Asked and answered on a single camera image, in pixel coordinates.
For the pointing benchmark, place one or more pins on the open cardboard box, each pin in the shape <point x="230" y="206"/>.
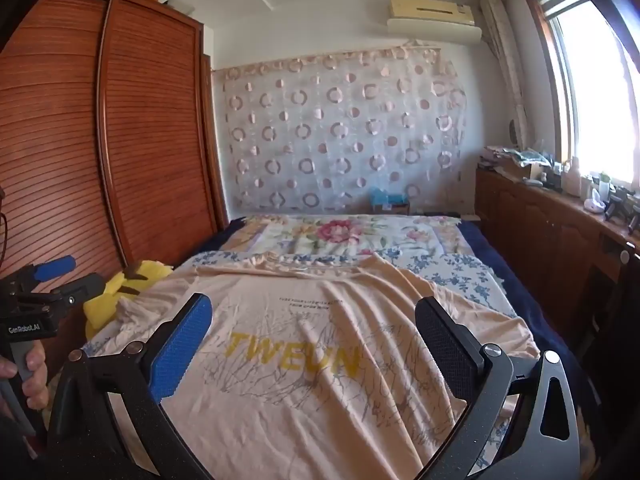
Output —
<point x="532" y="171"/>

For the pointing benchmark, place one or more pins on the yellow plush toy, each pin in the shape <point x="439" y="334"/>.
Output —
<point x="135" y="277"/>

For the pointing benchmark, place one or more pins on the peach printed t-shirt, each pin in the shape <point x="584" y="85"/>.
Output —
<point x="300" y="385"/>

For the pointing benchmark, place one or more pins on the teal cloth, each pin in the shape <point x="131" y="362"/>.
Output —
<point x="527" y="156"/>

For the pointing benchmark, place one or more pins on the pink floral quilt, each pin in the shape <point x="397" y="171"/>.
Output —
<point x="340" y="232"/>

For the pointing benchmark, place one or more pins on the black handheld device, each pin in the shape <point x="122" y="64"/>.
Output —
<point x="615" y="205"/>
<point x="633" y="217"/>

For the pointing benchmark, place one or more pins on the pale pink thermos bottle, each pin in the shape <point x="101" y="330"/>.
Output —
<point x="573" y="177"/>

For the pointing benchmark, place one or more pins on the wall air conditioner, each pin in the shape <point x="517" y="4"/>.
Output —
<point x="432" y="20"/>

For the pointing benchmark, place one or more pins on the circle-print sheer curtain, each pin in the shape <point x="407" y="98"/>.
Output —
<point x="325" y="135"/>

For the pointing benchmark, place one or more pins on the person's left hand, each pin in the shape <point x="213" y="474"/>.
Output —
<point x="36" y="380"/>

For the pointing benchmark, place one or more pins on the long wooden low cabinet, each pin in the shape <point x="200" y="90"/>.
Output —
<point x="540" y="230"/>

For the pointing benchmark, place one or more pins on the white patterned window curtain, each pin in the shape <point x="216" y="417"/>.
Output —
<point x="505" y="70"/>

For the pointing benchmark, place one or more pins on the white plastic holder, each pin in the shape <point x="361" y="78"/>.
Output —
<point x="594" y="204"/>

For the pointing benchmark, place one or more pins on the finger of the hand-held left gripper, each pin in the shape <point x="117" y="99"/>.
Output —
<point x="55" y="267"/>
<point x="82" y="287"/>

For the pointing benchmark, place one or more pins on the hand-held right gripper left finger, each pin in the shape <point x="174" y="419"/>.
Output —
<point x="180" y="347"/>

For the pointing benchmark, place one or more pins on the green-capped bottle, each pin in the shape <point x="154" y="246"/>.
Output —
<point x="604" y="187"/>

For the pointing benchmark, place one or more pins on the small cardboard box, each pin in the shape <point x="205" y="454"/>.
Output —
<point x="395" y="209"/>

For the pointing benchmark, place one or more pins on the wood-framed window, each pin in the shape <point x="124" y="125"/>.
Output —
<point x="595" y="85"/>

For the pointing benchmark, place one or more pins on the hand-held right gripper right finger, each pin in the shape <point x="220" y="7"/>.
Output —
<point x="445" y="355"/>

